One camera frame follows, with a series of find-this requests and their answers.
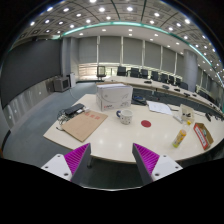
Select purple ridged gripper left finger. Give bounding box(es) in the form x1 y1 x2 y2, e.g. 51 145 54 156
42 143 91 185

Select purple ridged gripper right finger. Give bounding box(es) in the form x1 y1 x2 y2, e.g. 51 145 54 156
132 143 182 185

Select brown paper envelope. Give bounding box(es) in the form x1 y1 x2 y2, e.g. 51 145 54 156
62 110 107 142

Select yellow drink bottle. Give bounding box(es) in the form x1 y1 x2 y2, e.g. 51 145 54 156
172 120 191 148

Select red round coaster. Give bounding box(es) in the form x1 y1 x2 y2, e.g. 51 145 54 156
141 120 151 128

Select white dotted ceramic mug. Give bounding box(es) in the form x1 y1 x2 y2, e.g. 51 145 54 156
116 109 133 125

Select black power strip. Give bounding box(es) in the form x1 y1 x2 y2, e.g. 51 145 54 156
64 103 84 116

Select white paper sheets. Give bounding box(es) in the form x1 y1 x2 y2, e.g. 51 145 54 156
147 101 172 115

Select red and brown open box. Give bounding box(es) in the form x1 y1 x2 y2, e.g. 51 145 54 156
193 123 214 150

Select clear plastic bag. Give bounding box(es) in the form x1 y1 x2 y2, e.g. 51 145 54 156
173 104 194 123

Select long curved conference desk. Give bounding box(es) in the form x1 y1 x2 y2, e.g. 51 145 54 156
104 76 224 117

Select white cardboard box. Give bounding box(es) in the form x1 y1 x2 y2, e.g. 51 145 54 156
96 83 133 111

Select grey cabinet on floor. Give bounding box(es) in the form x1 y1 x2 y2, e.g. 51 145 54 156
53 77 70 92

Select black office chair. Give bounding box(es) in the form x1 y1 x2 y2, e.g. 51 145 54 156
140 69 148 79
97 66 106 80
117 66 127 76
151 71 159 81
130 68 139 78

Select dark projection screen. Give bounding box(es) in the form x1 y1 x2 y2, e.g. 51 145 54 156
0 40 61 107

